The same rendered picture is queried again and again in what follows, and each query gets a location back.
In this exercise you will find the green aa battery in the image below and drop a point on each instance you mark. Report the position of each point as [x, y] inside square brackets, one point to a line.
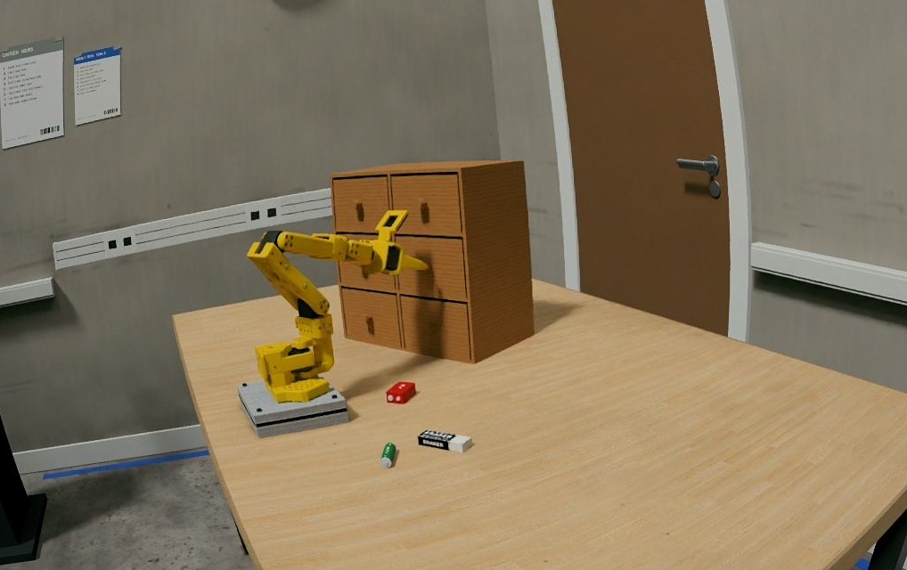
[387, 455]

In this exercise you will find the red 9v battery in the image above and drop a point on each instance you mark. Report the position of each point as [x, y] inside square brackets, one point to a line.
[401, 392]

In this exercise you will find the brown wooden chest of drawers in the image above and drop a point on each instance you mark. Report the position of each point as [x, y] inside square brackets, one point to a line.
[497, 254]

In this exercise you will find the wooden drawer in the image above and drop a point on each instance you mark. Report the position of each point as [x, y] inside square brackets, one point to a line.
[353, 274]
[447, 320]
[438, 191]
[444, 258]
[378, 312]
[361, 203]

